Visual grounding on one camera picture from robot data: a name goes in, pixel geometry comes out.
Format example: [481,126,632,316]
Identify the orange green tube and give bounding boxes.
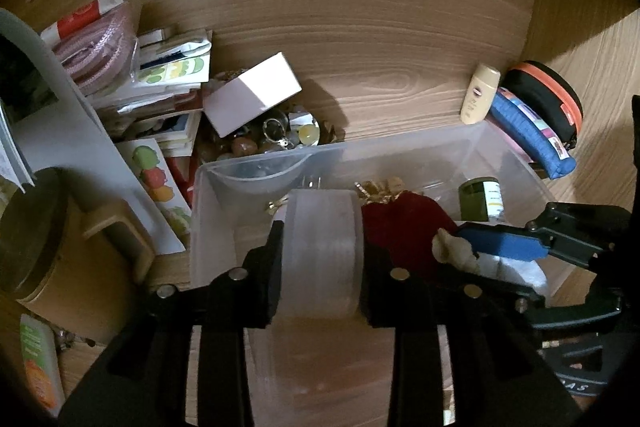
[19,313,66,418]

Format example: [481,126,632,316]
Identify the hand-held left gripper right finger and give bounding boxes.
[360,239,586,427]

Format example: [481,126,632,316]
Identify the small cream bottle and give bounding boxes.
[460,63,502,125]

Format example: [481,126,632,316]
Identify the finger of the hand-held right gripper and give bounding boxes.
[520,274,627,333]
[457,202,633,269]

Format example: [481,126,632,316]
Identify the clear plastic bowl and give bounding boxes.
[210,151,312,196]

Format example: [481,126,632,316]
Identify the small white box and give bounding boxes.
[202,52,303,138]

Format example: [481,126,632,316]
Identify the pile of beads and trinkets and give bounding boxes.
[197,107,346,164]

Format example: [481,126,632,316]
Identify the small green jar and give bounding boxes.
[459,177,502,223]

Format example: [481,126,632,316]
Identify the pink bubble wrap packet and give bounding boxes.
[41,0,140,96]

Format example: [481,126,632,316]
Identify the clear plastic storage box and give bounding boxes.
[189,121,558,427]

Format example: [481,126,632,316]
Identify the orange black zip case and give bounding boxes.
[501,62,584,142]

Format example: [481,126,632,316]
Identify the brown ceramic mug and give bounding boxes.
[0,167,156,343]

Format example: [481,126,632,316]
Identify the stack of small packets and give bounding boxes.
[95,27,213,158]

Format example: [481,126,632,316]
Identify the blue fabric pouch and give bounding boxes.
[489,88,577,180]

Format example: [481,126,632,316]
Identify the small metal clips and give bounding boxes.
[55,329,96,349]

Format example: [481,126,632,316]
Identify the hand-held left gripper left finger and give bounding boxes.
[60,219,286,427]

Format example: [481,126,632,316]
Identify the red velvet drawstring pouch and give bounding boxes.
[352,177,458,278]

